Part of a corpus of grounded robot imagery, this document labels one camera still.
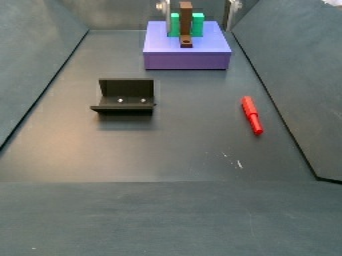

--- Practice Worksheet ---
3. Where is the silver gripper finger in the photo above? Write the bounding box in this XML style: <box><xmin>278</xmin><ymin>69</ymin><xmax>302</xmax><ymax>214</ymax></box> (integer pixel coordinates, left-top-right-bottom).
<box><xmin>226</xmin><ymin>0</ymin><xmax>243</xmax><ymax>31</ymax></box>
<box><xmin>155</xmin><ymin>0</ymin><xmax>171</xmax><ymax>30</ymax></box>

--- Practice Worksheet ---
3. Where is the red peg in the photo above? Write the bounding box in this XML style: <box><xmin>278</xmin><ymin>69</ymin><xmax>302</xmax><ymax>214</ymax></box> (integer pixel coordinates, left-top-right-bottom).
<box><xmin>240</xmin><ymin>96</ymin><xmax>263</xmax><ymax>135</ymax></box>

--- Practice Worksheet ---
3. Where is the purple base board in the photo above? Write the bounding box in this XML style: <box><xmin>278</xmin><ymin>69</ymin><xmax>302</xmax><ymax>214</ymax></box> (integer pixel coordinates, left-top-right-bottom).
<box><xmin>143</xmin><ymin>21</ymin><xmax>232</xmax><ymax>70</ymax></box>

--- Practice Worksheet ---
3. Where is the green block left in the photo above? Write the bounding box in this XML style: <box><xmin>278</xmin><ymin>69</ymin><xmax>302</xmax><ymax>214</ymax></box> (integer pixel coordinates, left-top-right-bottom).
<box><xmin>168</xmin><ymin>13</ymin><xmax>180</xmax><ymax>37</ymax></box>

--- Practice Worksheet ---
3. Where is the green block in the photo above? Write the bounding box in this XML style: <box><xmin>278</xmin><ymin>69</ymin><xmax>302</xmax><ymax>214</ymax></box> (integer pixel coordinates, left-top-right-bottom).
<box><xmin>191</xmin><ymin>13</ymin><xmax>204</xmax><ymax>37</ymax></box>
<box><xmin>168</xmin><ymin>13</ymin><xmax>180</xmax><ymax>37</ymax></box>

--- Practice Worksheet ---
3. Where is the brown upright block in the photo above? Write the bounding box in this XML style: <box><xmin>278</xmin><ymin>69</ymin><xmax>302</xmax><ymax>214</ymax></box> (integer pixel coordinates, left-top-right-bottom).
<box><xmin>179</xmin><ymin>1</ymin><xmax>192</xmax><ymax>48</ymax></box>

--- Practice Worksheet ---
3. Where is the green block right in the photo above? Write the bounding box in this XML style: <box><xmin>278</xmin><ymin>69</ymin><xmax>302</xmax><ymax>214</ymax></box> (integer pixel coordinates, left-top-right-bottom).
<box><xmin>191</xmin><ymin>13</ymin><xmax>204</xmax><ymax>37</ymax></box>

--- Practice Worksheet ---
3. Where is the black angled holder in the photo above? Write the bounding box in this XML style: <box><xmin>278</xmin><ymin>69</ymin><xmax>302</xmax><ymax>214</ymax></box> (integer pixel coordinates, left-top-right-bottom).
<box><xmin>91</xmin><ymin>78</ymin><xmax>155</xmax><ymax>113</ymax></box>

